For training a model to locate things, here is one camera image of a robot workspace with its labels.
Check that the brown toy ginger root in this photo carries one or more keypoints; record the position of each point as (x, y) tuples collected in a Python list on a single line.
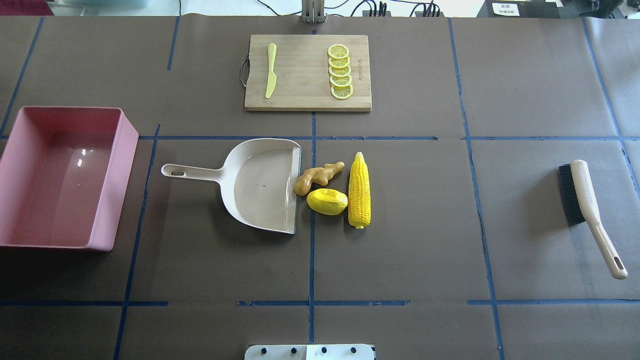
[(318, 175)]

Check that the yellow toy potato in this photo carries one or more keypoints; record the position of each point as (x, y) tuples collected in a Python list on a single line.
[(327, 201)]

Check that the yellow toy corn cob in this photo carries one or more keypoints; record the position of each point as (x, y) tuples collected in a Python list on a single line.
[(359, 194)]

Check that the beige plastic dustpan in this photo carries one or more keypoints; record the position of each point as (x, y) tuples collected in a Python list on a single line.
[(256, 182)]

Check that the beige hand brush black bristles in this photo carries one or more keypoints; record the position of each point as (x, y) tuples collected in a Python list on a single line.
[(580, 206)]

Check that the pink plastic bin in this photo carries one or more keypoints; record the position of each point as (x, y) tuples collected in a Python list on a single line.
[(63, 177)]

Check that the lemon slice nearest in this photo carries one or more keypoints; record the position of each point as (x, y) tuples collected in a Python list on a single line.
[(342, 92)]

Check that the lemon slice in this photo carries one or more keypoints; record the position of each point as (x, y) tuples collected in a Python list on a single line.
[(338, 63), (339, 72), (342, 92), (338, 51), (340, 81)]

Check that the bamboo cutting board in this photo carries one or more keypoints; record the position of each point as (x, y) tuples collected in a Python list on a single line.
[(302, 69)]

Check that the lemon slice middle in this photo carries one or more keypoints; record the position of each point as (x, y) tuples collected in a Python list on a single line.
[(339, 72)]

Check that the yellow plastic knife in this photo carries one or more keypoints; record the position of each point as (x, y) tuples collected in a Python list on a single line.
[(271, 75)]

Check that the lemon slice farthest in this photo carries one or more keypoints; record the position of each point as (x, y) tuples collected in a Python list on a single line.
[(338, 51)]

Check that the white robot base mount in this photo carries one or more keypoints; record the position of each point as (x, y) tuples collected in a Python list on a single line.
[(348, 351)]

